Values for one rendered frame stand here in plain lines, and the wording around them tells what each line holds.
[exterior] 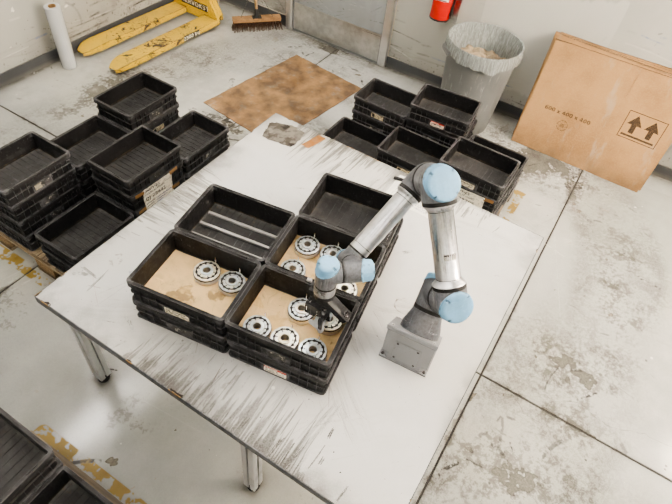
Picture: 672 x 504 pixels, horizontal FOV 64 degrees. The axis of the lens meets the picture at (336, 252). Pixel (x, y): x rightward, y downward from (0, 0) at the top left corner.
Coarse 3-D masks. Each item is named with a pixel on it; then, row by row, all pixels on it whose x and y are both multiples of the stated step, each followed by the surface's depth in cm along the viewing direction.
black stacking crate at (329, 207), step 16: (320, 192) 243; (336, 192) 248; (352, 192) 244; (368, 192) 240; (320, 208) 242; (336, 208) 243; (352, 208) 244; (368, 208) 245; (336, 224) 237; (352, 224) 238; (400, 224) 241; (384, 240) 233; (384, 256) 227
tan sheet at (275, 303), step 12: (264, 288) 210; (264, 300) 206; (276, 300) 207; (288, 300) 207; (252, 312) 202; (264, 312) 203; (276, 312) 203; (240, 324) 198; (276, 324) 200; (288, 324) 200; (300, 336) 197; (312, 336) 198; (324, 336) 198; (336, 336) 199
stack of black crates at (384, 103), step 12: (372, 84) 384; (384, 84) 382; (360, 96) 375; (372, 96) 387; (384, 96) 388; (396, 96) 383; (408, 96) 378; (360, 108) 372; (372, 108) 366; (384, 108) 360; (396, 108) 380; (408, 108) 382; (360, 120) 378; (372, 120) 371; (384, 120) 366; (396, 120) 362; (384, 132) 373
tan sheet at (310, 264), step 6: (294, 240) 228; (294, 246) 226; (324, 246) 227; (288, 252) 223; (294, 252) 224; (282, 258) 221; (288, 258) 221; (294, 258) 221; (300, 258) 222; (312, 258) 222; (318, 258) 223; (306, 264) 220; (312, 264) 220; (306, 270) 218; (312, 270) 218; (312, 276) 216; (360, 282) 216; (360, 288) 214
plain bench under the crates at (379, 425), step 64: (256, 128) 297; (192, 192) 260; (256, 192) 264; (128, 256) 230; (512, 256) 252; (64, 320) 211; (128, 320) 210; (384, 320) 221; (192, 384) 195; (256, 384) 197; (384, 384) 202; (448, 384) 205; (256, 448) 182; (320, 448) 184; (384, 448) 186
